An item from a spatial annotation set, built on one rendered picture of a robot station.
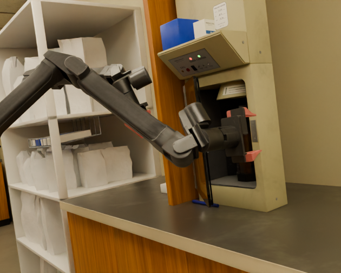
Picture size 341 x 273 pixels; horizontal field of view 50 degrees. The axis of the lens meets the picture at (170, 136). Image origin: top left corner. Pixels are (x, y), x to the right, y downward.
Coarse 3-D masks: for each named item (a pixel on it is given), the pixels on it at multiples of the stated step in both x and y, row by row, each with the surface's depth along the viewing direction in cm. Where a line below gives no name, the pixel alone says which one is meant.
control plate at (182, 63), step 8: (184, 56) 124; (192, 56) 122; (200, 56) 120; (208, 56) 118; (176, 64) 130; (184, 64) 128; (192, 64) 125; (200, 64) 123; (216, 64) 119; (184, 72) 132; (192, 72) 129; (200, 72) 127
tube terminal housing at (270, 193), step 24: (192, 0) 130; (216, 0) 121; (240, 0) 113; (264, 0) 119; (240, 24) 115; (264, 24) 118; (264, 48) 118; (216, 72) 126; (240, 72) 117; (264, 72) 118; (264, 96) 117; (264, 120) 117; (264, 144) 116; (264, 168) 116; (216, 192) 133; (240, 192) 124; (264, 192) 116
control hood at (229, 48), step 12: (204, 36) 112; (216, 36) 108; (228, 36) 108; (240, 36) 111; (180, 48) 121; (192, 48) 118; (216, 48) 113; (228, 48) 110; (240, 48) 111; (216, 60) 117; (228, 60) 114; (240, 60) 112; (204, 72) 126
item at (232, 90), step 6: (222, 84) 129; (228, 84) 126; (234, 84) 125; (240, 84) 124; (222, 90) 128; (228, 90) 125; (234, 90) 124; (240, 90) 123; (222, 96) 127; (228, 96) 125; (234, 96) 123; (240, 96) 139; (246, 96) 139
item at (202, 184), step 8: (192, 80) 110; (192, 88) 113; (192, 96) 115; (200, 152) 113; (200, 160) 116; (200, 168) 118; (200, 176) 121; (200, 184) 124; (208, 184) 109; (200, 192) 127; (208, 192) 109; (208, 200) 109
